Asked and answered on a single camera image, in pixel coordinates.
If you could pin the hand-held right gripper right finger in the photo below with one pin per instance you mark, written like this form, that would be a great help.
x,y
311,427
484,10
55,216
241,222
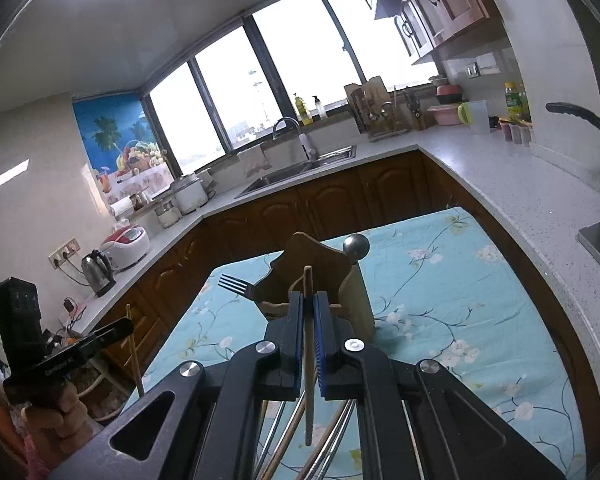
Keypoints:
x,y
321,345

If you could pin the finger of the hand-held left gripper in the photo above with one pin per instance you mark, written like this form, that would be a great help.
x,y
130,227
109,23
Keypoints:
x,y
115,331

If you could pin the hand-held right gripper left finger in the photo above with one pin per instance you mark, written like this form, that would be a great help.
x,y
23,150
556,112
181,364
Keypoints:
x,y
296,345

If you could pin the wooden utensil holder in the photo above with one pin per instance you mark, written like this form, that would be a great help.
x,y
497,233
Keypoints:
x,y
352,300

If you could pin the wooden chopstick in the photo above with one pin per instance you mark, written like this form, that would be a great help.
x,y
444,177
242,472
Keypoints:
x,y
325,440
308,280
287,435

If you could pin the metal chopstick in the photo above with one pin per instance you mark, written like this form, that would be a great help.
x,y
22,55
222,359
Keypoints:
x,y
342,435
272,425

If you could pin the metal spoon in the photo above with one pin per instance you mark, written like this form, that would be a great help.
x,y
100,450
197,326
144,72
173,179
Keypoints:
x,y
356,247

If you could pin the person's left hand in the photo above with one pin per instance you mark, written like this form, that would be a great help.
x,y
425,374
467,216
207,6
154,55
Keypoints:
x,y
55,425

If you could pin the steel electric kettle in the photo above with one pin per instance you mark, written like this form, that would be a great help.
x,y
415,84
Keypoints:
x,y
99,272

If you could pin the red white rice cooker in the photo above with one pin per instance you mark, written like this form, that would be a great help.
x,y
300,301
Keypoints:
x,y
125,247

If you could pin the floral teal tablecloth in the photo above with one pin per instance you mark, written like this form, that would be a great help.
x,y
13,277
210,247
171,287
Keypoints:
x,y
430,285

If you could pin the paper towel roll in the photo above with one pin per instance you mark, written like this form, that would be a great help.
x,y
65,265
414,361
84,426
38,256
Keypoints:
x,y
121,206

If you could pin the white jar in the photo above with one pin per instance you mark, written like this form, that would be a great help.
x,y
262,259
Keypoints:
x,y
167,215

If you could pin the wooden base cabinets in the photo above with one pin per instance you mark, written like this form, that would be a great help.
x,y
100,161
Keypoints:
x,y
330,200

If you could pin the steel sink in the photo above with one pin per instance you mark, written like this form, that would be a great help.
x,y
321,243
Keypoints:
x,y
300,170

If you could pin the chrome faucet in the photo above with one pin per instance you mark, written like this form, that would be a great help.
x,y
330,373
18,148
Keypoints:
x,y
290,127

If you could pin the utensil drying rack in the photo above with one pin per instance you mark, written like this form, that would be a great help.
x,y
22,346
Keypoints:
x,y
387,120

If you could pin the yellow oil bottle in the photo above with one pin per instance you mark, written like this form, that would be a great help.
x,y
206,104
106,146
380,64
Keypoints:
x,y
302,110

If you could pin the soap dispenser bottle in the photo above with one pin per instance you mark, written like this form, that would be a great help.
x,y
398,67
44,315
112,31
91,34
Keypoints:
x,y
319,109

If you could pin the knife block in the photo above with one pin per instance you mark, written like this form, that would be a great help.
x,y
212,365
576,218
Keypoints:
x,y
416,115

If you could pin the pink basin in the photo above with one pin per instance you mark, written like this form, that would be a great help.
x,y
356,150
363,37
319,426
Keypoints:
x,y
442,116

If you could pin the white jug green lid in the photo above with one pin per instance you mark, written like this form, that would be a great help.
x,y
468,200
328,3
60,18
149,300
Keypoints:
x,y
475,117

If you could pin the pink lidded pot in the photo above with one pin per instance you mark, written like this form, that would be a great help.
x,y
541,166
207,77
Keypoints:
x,y
450,95

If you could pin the kitchen window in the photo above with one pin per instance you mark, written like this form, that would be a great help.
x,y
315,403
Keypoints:
x,y
290,60

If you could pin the row of spice jars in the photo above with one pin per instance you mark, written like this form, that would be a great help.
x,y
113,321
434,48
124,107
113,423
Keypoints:
x,y
516,134

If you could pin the green label drink bottle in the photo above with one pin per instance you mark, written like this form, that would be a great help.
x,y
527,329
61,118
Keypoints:
x,y
514,102

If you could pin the wooden upper cabinets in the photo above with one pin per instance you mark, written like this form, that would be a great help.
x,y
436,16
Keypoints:
x,y
430,5

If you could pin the wall socket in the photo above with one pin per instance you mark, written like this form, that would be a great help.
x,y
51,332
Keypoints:
x,y
65,254

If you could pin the fruit wall poster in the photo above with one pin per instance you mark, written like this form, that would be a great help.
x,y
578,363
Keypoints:
x,y
115,145

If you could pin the wall switch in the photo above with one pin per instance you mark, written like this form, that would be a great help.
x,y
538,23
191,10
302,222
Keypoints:
x,y
473,70

